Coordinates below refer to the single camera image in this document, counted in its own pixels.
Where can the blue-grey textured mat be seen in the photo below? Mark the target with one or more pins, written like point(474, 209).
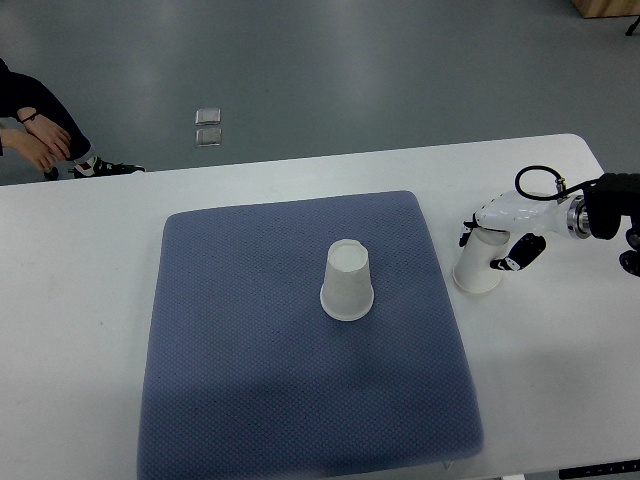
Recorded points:
point(247, 377)

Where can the white paper cup on mat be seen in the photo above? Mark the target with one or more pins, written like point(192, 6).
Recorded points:
point(347, 293)

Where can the upper metal floor plate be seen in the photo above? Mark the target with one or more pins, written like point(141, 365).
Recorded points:
point(208, 116)

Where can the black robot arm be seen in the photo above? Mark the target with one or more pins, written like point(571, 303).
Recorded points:
point(594, 208)

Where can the person's left hand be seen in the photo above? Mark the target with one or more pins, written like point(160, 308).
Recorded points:
point(53, 136)

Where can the person in dark clothes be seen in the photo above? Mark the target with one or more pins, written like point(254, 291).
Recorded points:
point(23, 97)

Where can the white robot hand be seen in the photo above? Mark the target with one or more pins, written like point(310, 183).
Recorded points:
point(511, 212)

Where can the lower metal floor plate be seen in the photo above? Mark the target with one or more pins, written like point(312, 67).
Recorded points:
point(208, 137)

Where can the metal floor plate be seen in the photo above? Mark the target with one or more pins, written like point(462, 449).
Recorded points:
point(208, 137)
point(208, 116)

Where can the white paper cup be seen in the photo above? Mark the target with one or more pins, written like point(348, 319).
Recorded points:
point(472, 272)
point(347, 293)

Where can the black tripod leg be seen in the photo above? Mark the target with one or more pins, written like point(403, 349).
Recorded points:
point(631, 29)

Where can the wooden furniture corner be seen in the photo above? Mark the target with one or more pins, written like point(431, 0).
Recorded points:
point(591, 9)

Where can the black table control panel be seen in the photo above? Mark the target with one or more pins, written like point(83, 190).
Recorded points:
point(615, 468)

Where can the person's right hand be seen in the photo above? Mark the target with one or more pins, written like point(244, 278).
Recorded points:
point(29, 147)

